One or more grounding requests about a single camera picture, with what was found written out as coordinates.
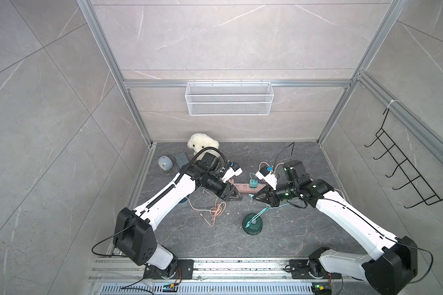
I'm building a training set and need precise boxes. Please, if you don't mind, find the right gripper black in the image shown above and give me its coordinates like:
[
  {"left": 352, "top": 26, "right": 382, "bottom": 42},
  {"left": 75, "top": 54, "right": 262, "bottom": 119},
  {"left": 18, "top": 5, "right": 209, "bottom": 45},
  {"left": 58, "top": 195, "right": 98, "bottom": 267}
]
[{"left": 252, "top": 182, "right": 297, "bottom": 207}]

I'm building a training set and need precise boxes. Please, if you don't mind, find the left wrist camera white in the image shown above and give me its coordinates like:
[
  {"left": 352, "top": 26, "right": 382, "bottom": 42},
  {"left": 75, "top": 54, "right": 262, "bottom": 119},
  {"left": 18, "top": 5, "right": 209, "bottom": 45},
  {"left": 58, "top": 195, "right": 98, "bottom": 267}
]
[{"left": 221, "top": 162, "right": 242, "bottom": 183}]

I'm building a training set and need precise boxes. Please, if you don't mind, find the black wire hook rack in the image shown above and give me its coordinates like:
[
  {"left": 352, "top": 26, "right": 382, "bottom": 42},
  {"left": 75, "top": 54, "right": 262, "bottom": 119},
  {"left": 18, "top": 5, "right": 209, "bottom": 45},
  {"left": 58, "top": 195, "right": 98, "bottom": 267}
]
[{"left": 364, "top": 109, "right": 443, "bottom": 209}]

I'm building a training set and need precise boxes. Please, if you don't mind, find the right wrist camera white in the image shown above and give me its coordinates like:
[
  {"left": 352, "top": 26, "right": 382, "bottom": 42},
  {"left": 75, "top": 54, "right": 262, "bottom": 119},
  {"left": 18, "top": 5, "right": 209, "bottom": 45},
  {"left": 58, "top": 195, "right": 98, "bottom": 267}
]
[{"left": 255, "top": 165, "right": 278, "bottom": 190}]

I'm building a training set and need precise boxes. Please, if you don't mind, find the teal charging cable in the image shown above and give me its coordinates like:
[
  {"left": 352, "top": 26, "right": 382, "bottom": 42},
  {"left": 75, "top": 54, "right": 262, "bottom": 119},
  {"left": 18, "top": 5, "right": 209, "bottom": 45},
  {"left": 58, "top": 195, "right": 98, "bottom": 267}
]
[{"left": 245, "top": 171, "right": 292, "bottom": 229}]

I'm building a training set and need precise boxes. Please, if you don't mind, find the pink charging cable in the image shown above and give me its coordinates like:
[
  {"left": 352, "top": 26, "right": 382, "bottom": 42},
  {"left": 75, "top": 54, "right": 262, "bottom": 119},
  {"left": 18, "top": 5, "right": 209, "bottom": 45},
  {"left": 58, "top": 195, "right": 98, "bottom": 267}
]
[{"left": 186, "top": 191, "right": 228, "bottom": 227}]

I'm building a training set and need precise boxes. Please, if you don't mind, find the green cordless meat grinder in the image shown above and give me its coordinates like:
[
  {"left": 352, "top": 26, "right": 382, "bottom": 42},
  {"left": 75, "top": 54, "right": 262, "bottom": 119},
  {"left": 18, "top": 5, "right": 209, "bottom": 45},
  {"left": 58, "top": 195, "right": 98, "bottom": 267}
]
[{"left": 242, "top": 213, "right": 263, "bottom": 236}]

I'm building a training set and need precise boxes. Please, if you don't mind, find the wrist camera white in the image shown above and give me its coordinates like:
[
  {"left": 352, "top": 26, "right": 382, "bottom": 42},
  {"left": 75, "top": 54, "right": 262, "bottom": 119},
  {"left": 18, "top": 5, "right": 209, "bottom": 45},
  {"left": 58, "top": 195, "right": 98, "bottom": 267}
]
[
  {"left": 221, "top": 162, "right": 242, "bottom": 183},
  {"left": 255, "top": 165, "right": 278, "bottom": 190}
]

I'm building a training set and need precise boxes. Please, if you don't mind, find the white plush dog toy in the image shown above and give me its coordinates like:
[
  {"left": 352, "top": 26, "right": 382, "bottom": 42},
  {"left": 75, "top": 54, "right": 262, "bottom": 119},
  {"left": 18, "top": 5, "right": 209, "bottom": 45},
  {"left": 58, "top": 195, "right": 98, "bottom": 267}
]
[{"left": 187, "top": 133, "right": 219, "bottom": 155}]

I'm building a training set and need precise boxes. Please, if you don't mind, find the teal usb wall charger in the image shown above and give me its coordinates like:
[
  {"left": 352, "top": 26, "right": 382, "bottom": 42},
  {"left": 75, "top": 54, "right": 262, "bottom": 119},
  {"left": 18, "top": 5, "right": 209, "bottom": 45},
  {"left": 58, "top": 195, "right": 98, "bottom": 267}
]
[{"left": 249, "top": 179, "right": 258, "bottom": 189}]

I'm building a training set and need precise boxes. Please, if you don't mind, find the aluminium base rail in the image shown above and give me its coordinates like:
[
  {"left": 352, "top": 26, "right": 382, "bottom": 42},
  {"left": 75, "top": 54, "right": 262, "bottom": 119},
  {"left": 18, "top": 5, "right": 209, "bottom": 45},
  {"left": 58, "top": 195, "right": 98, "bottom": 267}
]
[{"left": 82, "top": 257, "right": 376, "bottom": 295}]

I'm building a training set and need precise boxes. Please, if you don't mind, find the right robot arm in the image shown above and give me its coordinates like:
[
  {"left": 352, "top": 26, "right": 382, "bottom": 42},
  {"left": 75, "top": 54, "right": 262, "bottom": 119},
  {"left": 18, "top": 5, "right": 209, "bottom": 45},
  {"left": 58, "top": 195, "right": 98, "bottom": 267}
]
[{"left": 253, "top": 157, "right": 434, "bottom": 295}]

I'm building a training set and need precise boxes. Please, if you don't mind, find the grey-blue rectangular case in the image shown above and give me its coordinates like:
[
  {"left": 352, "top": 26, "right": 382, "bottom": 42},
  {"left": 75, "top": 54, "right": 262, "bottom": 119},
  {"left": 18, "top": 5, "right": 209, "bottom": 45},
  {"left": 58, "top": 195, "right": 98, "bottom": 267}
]
[{"left": 174, "top": 152, "right": 189, "bottom": 169}]

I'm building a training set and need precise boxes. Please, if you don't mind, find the white wire mesh basket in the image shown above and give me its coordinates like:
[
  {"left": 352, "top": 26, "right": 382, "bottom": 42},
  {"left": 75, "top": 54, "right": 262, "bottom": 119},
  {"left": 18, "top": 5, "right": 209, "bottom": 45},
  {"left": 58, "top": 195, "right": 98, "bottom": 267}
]
[{"left": 185, "top": 82, "right": 274, "bottom": 116}]

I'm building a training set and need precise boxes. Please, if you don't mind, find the light blue round gadget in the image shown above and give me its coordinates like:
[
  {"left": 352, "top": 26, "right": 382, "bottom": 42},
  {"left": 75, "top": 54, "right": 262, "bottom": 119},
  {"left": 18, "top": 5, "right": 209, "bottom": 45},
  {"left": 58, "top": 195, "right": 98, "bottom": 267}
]
[{"left": 158, "top": 156, "right": 174, "bottom": 173}]

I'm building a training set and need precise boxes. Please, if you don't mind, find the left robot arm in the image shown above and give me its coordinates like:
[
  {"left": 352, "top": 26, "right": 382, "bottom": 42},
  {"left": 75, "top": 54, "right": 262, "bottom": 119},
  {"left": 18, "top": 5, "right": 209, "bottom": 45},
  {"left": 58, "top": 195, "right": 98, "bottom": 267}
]
[{"left": 109, "top": 147, "right": 242, "bottom": 277}]

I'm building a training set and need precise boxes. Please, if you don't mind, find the pink power strip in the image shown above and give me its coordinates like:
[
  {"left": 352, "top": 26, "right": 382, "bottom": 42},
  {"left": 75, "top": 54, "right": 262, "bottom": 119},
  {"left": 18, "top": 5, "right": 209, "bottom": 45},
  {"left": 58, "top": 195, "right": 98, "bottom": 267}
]
[{"left": 234, "top": 183, "right": 265, "bottom": 195}]

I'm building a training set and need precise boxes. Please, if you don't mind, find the pink power strip cord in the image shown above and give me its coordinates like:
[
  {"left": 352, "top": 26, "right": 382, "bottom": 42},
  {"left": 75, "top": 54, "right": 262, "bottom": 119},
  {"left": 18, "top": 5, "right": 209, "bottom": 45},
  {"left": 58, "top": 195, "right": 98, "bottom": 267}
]
[{"left": 258, "top": 161, "right": 349, "bottom": 202}]

